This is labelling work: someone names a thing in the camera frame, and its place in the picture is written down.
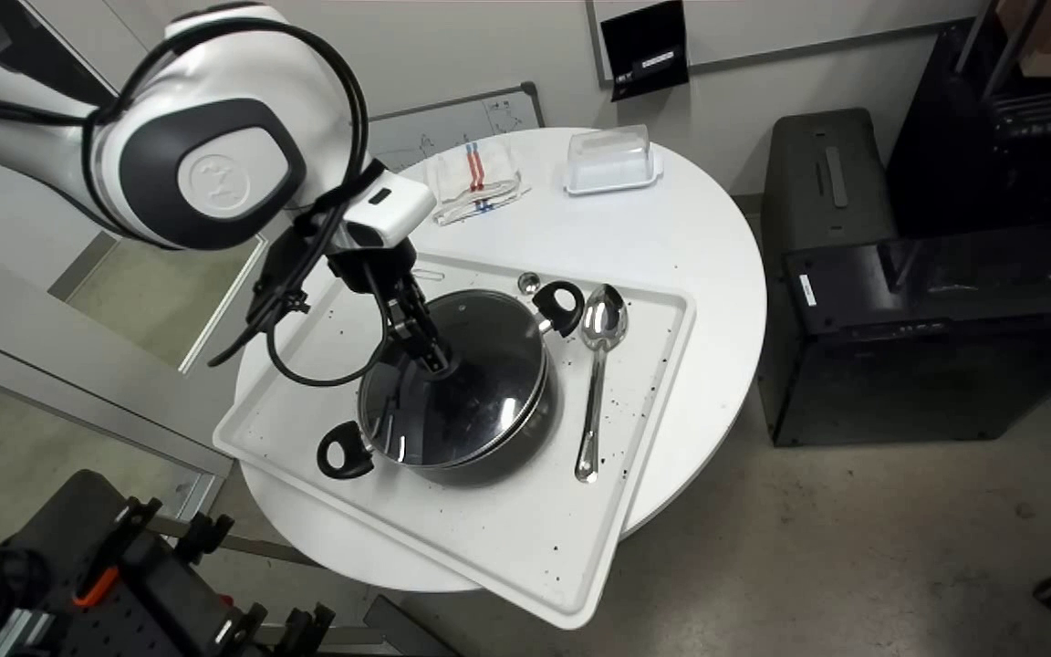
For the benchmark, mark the black shelf unit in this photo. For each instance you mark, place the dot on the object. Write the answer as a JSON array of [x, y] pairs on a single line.
[[1010, 149]]

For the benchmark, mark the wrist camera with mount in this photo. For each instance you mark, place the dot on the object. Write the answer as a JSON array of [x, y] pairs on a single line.
[[384, 213]]

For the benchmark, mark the black tool cart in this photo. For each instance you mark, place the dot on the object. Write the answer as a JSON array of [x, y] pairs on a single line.
[[73, 570]]

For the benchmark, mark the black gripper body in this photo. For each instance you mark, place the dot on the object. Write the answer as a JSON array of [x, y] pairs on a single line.
[[384, 284]]

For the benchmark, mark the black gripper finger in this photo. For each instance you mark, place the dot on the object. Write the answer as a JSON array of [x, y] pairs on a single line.
[[434, 337], [409, 343]]

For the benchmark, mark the small round metal piece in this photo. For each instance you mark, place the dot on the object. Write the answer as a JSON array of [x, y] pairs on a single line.
[[529, 284]]

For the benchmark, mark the clear plastic lidded container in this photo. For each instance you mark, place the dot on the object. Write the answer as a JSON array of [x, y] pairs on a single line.
[[610, 166]]

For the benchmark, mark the black cooking pot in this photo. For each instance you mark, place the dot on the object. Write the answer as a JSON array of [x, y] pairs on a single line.
[[527, 442]]

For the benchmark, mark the small whiteboard leaning on wall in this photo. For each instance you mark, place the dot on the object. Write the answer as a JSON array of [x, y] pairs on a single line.
[[463, 122]]

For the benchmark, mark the large metal spoon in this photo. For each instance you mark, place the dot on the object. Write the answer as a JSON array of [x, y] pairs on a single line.
[[599, 325]]

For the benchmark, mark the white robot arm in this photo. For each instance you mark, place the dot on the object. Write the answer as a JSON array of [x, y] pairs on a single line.
[[221, 158]]

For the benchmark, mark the folded white striped cloth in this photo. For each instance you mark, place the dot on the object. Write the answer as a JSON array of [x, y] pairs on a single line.
[[486, 168]]

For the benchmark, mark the white rectangular tray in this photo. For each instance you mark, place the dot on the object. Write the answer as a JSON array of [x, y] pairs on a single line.
[[512, 534]]

